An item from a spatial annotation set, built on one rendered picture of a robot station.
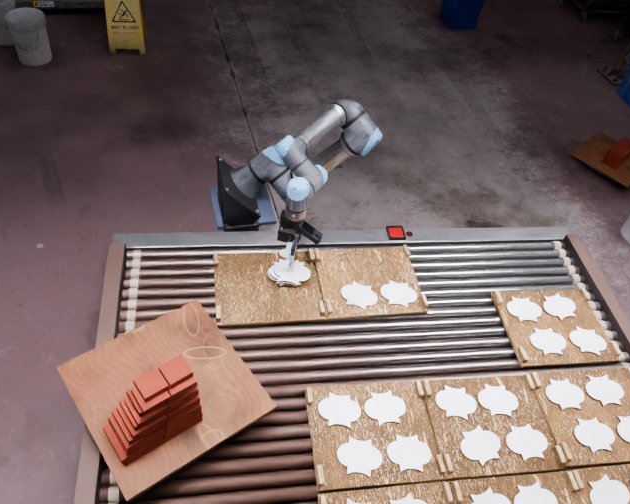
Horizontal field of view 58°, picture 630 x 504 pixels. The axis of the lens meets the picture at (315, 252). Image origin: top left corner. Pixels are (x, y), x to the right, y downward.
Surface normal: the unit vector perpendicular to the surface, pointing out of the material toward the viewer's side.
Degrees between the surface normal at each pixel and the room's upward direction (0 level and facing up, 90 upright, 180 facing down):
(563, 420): 0
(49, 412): 1
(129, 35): 78
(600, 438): 0
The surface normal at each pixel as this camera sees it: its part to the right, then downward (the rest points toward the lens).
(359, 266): 0.11, -0.67
